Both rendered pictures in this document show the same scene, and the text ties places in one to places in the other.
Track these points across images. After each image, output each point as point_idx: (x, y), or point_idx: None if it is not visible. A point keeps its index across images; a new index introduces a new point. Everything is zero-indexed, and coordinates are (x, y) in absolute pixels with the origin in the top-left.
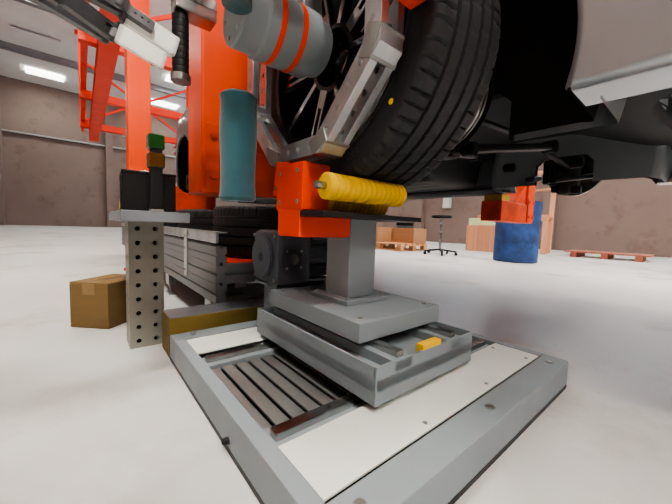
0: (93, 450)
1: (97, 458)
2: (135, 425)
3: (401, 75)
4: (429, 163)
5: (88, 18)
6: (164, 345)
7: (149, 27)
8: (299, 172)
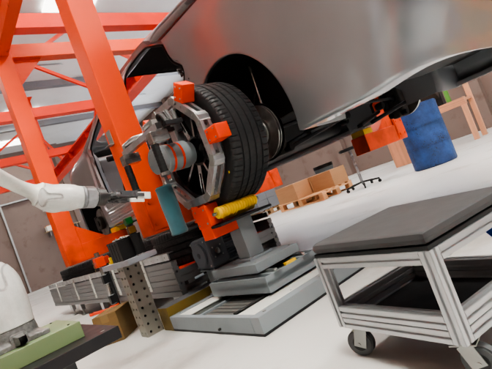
0: (170, 353)
1: (174, 353)
2: (180, 345)
3: (228, 162)
4: (259, 180)
5: (123, 200)
6: (166, 326)
7: (143, 195)
8: (203, 211)
